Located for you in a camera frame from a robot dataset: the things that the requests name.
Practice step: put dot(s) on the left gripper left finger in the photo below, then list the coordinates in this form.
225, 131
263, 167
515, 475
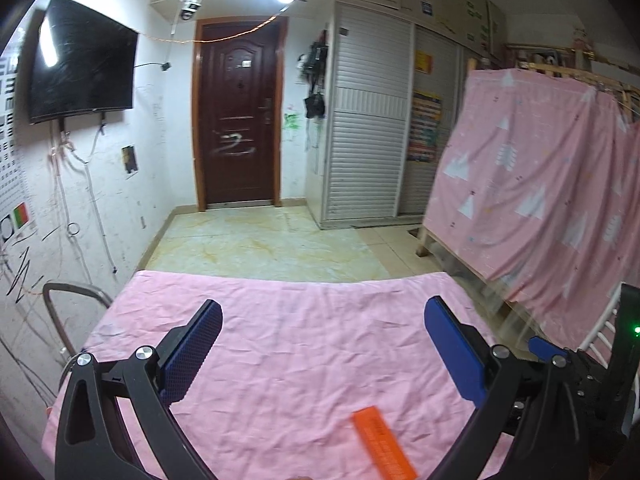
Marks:
93, 442

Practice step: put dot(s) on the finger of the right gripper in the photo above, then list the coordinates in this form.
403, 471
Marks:
547, 352

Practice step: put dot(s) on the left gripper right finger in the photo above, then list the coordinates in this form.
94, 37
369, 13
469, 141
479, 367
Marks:
488, 376

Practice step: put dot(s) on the orange box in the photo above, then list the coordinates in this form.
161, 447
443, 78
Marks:
382, 446

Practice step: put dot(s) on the pink tree pattern curtain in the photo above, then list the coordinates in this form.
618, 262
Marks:
538, 190

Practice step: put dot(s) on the pink bed sheet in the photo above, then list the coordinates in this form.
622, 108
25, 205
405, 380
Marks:
275, 396

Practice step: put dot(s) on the white louvered wardrobe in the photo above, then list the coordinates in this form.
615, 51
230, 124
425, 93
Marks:
358, 173

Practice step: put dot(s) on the black hanging bag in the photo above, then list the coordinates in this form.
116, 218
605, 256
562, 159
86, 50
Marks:
315, 105

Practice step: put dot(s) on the dark brown door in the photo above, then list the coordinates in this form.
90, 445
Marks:
237, 94

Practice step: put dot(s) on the white metal bed rail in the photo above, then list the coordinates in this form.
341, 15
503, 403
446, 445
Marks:
599, 341

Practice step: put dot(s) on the colourful wall poster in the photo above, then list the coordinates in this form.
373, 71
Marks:
426, 114

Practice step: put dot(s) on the black wall television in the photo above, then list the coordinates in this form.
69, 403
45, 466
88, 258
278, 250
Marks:
84, 64

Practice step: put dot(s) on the white security camera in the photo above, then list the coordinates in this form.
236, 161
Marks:
188, 9

